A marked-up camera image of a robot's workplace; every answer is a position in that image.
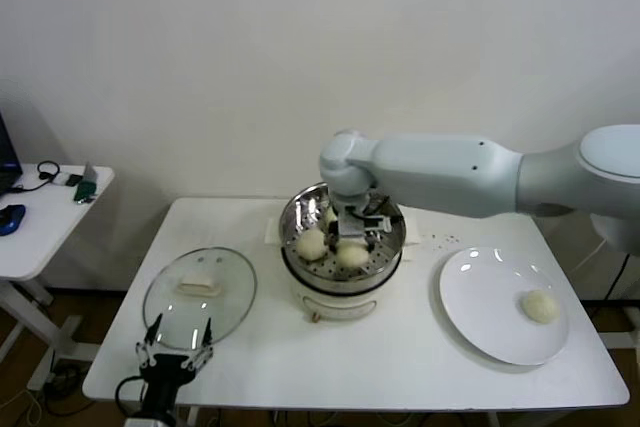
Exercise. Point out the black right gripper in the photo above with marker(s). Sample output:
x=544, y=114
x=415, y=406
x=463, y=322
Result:
x=377, y=222

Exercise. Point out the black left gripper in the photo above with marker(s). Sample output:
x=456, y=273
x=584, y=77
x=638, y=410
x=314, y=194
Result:
x=165, y=377

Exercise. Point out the white steamed baozi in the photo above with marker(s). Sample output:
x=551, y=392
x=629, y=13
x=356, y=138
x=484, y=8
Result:
x=350, y=257
x=328, y=217
x=539, y=306
x=310, y=244

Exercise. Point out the glass pot lid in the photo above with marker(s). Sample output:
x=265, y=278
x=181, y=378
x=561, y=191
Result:
x=230, y=277

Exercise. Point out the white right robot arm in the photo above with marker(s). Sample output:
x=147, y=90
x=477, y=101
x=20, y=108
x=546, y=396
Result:
x=440, y=172

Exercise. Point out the stainless steel steamer basket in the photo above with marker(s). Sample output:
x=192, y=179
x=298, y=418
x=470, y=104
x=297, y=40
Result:
x=295, y=217

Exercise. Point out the white steamer pot with lid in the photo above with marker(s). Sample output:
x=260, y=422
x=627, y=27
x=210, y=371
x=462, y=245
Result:
x=340, y=304

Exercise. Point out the white round plate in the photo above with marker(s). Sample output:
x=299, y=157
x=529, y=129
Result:
x=475, y=287

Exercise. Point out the white side table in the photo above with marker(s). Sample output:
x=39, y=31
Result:
x=50, y=227

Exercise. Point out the green circuit board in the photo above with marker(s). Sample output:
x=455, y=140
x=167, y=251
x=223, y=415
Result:
x=85, y=192

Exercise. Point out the small black box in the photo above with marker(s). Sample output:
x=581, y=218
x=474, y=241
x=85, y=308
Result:
x=74, y=180

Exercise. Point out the blue computer mouse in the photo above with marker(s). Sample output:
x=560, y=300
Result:
x=11, y=219

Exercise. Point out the black laptop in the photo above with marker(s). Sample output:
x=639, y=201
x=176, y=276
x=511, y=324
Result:
x=6, y=157

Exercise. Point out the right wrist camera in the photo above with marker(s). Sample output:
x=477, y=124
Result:
x=350, y=228

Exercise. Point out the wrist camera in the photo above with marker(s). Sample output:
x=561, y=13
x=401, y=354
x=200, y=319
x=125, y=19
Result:
x=145, y=422
x=350, y=228

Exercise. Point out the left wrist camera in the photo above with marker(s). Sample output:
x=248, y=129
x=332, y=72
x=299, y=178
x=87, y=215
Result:
x=145, y=422

